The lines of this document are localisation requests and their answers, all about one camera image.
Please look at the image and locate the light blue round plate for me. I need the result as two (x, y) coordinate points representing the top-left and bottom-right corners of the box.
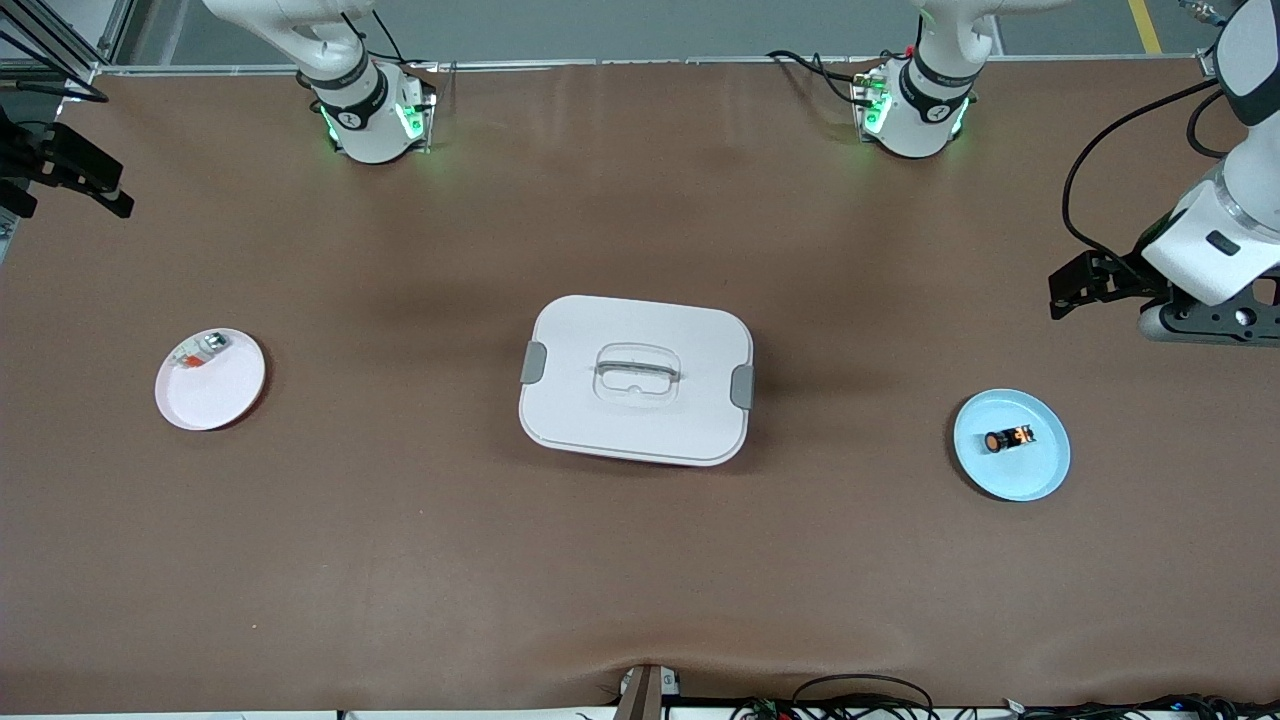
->
(952, 388), (1072, 503)

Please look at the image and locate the pink round plate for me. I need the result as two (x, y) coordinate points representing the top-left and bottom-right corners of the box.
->
(155, 328), (268, 432)

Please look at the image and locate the white lidded storage box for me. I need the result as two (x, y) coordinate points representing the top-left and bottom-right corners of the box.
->
(518, 294), (756, 468)

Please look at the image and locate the brown table mat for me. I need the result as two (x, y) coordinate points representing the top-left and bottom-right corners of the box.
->
(0, 56), (1280, 714)

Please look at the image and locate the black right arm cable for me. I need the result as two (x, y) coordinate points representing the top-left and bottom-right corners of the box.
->
(0, 30), (109, 103)

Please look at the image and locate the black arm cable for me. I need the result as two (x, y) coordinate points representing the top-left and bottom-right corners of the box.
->
(0, 30), (109, 103)
(1062, 78), (1229, 263)

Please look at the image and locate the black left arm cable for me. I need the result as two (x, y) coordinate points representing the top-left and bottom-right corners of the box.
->
(1062, 78), (1229, 263)

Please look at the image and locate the aluminium frame profile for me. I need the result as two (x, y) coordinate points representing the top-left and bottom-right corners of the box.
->
(1180, 0), (1229, 79)
(0, 0), (138, 86)

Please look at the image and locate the red silver small switch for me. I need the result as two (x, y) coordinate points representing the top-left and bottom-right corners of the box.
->
(168, 333), (233, 373)

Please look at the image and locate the black base cable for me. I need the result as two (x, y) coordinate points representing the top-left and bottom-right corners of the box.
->
(340, 10), (441, 101)
(766, 48), (881, 106)

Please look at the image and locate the black cable tangle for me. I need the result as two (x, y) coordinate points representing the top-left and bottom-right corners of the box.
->
(1000, 694), (1280, 720)

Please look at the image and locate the black looped cable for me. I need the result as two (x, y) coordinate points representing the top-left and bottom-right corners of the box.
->
(790, 674), (937, 720)

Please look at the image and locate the brown bracket post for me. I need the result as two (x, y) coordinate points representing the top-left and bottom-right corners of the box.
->
(615, 663), (682, 720)

